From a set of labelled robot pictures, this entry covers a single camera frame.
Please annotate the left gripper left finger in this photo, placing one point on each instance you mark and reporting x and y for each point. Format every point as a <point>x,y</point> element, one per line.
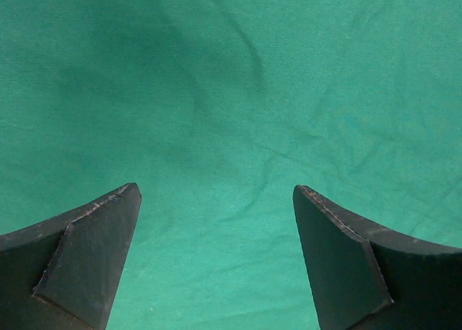
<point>64,272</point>

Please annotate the green surgical cloth wrap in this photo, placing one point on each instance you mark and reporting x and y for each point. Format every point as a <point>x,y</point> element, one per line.
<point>217,109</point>

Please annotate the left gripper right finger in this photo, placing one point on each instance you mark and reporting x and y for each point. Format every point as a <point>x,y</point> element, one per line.
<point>364,275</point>

